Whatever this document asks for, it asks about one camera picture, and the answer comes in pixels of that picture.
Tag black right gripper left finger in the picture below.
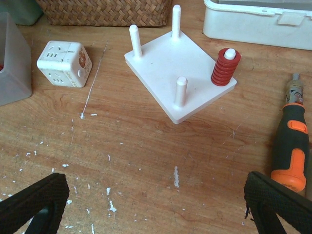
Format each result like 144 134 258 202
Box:
0 173 69 234

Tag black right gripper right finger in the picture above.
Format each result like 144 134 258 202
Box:
244 171 312 234

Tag large red spring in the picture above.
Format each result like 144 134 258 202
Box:
211 48 241 86

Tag translucent spring bin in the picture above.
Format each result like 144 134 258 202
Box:
0 12 32 105

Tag orange black screwdriver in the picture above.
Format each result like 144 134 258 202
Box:
271 73 310 192

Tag white cube power socket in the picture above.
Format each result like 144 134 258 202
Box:
37 40 92 88

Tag white peg board fixture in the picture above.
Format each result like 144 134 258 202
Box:
124 5 237 124

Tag white plastic storage box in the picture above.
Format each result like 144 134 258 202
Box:
203 0 312 50

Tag woven wicker basket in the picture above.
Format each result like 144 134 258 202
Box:
37 0 173 27

